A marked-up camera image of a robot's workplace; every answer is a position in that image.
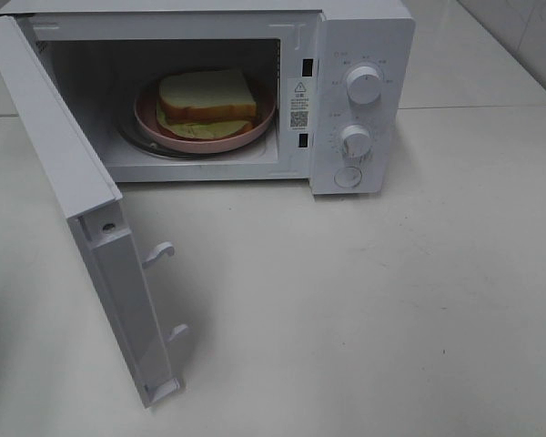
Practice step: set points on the glass microwave turntable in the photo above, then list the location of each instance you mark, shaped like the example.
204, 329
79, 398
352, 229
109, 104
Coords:
255, 142

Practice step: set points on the white microwave oven body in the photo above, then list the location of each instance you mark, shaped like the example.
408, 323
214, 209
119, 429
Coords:
100, 53

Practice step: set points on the white microwave door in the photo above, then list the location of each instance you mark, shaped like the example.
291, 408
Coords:
91, 204

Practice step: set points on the sandwich with white bread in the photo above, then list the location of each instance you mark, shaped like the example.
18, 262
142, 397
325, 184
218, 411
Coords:
207, 96

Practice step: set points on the pink round plate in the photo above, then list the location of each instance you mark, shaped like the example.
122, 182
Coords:
203, 138

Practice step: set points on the white microwave knob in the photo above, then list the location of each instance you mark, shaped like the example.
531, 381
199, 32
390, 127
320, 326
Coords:
355, 141
364, 83

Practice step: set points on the round microwave door-release button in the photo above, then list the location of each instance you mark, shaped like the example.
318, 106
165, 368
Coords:
348, 177

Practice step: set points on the lower white microwave knob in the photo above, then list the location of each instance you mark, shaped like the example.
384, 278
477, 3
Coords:
355, 141

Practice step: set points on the upper white microwave knob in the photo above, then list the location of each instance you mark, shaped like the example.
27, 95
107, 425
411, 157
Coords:
364, 83

